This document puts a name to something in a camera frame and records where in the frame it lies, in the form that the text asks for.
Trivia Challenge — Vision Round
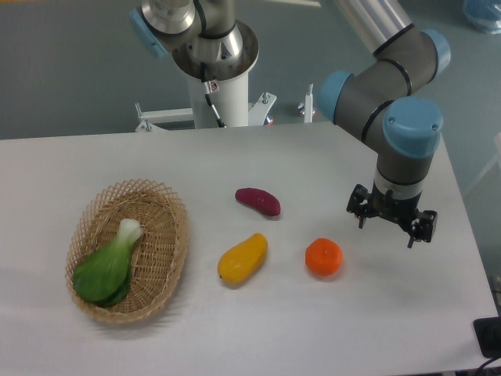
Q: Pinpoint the black device at table edge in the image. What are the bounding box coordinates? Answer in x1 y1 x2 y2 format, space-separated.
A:
473 316 500 358

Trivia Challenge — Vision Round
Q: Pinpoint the green bok choy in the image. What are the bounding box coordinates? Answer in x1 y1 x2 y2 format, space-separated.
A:
73 219 142 307

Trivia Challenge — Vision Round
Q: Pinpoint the orange fruit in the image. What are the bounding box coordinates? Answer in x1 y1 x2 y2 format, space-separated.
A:
305 238 344 277

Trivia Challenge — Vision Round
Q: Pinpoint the yellow mango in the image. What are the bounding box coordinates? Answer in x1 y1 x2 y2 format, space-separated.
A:
217 233 269 285

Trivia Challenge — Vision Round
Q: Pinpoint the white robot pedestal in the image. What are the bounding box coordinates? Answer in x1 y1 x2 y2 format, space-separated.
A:
134 21 316 133

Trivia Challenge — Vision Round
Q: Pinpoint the black cable on pedestal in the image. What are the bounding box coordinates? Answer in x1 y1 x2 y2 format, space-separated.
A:
200 61 227 128

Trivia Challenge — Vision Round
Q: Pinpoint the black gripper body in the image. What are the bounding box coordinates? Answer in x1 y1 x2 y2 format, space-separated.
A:
369 182 422 224

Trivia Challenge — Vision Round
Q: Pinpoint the purple sweet potato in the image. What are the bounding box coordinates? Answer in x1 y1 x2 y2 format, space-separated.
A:
235 188 281 217

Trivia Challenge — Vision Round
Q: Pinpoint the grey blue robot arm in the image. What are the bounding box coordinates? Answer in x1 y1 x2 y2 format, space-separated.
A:
129 1 450 243

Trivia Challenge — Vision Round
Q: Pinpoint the blue plastic bag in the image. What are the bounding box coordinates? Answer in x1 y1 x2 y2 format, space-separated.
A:
463 0 500 34

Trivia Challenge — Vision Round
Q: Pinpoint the woven wicker basket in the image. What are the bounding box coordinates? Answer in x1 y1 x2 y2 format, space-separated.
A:
65 179 189 324

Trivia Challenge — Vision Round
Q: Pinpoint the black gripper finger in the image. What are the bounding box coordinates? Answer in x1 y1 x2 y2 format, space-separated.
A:
346 184 371 229
407 210 438 248

